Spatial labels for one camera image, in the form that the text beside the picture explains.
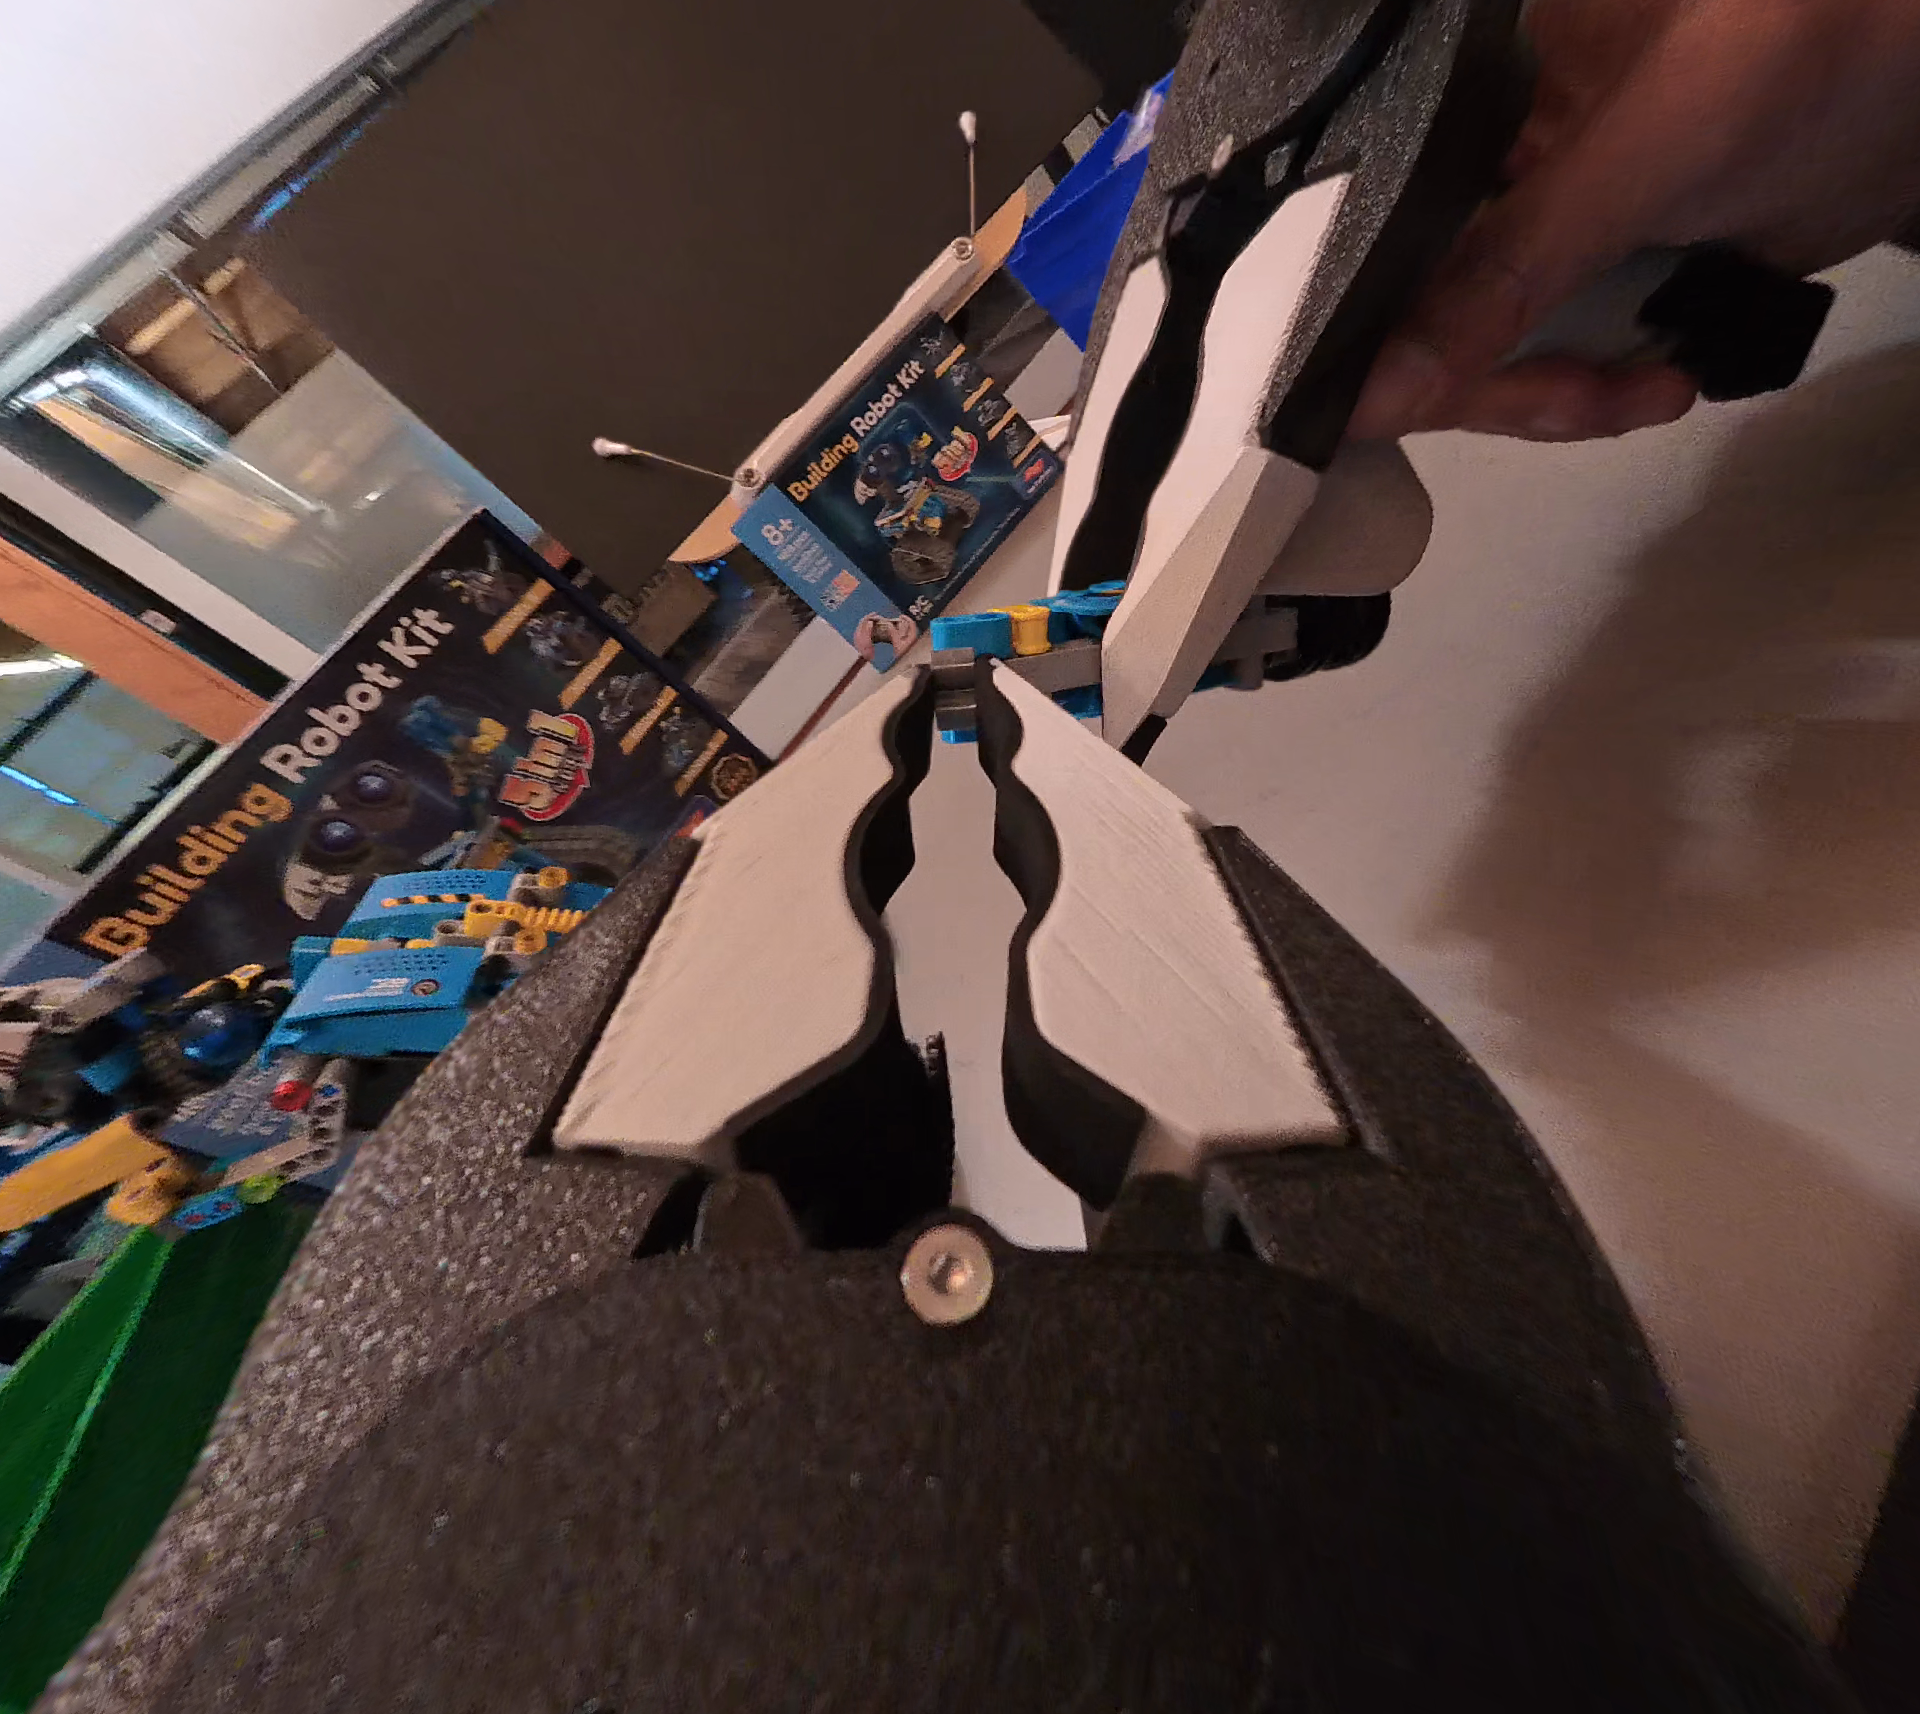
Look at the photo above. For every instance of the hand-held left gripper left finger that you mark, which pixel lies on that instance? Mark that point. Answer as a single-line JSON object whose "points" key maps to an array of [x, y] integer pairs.
{"points": [[750, 964]]}

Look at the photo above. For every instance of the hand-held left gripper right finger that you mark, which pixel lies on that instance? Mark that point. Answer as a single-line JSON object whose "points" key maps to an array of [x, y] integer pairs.
{"points": [[1171, 978]]}

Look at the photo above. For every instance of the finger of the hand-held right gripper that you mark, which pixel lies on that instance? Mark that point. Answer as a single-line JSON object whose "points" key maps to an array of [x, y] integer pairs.
{"points": [[1200, 575], [1113, 393]]}

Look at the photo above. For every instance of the blue grey brick assembly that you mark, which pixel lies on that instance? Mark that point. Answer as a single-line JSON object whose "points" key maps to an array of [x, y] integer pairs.
{"points": [[1037, 623]]}

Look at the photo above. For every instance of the white desk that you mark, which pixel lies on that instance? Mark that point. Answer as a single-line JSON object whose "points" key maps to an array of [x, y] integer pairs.
{"points": [[1576, 844]]}

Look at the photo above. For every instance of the person's right hand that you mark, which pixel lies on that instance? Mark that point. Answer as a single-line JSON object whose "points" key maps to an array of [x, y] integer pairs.
{"points": [[1725, 95]]}

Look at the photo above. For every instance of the blue plastic bin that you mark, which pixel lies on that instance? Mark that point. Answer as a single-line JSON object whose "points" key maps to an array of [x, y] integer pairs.
{"points": [[1080, 230]]}

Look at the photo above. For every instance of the small robot kit box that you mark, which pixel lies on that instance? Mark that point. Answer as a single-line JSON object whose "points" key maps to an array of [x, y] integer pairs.
{"points": [[898, 468]]}

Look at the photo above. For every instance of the cotton swab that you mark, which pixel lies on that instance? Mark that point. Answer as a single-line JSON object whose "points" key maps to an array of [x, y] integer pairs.
{"points": [[973, 184], [667, 458]]}

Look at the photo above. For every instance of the white bar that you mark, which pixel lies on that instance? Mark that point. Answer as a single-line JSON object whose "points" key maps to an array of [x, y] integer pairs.
{"points": [[855, 372]]}

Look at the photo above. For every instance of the blue tracked toy robot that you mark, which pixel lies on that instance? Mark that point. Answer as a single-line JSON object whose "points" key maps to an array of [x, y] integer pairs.
{"points": [[375, 993]]}

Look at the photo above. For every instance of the large robot kit box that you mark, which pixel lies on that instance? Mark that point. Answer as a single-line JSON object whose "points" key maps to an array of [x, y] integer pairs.
{"points": [[419, 724]]}

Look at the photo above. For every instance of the black board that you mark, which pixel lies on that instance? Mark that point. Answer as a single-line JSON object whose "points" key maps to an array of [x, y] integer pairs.
{"points": [[674, 169]]}

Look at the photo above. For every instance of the grey blue toy robot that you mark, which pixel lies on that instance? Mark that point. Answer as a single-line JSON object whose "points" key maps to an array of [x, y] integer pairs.
{"points": [[181, 1039]]}

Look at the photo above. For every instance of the green plastic bin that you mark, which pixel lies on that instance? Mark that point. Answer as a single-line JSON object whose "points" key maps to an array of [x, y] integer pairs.
{"points": [[105, 1415]]}

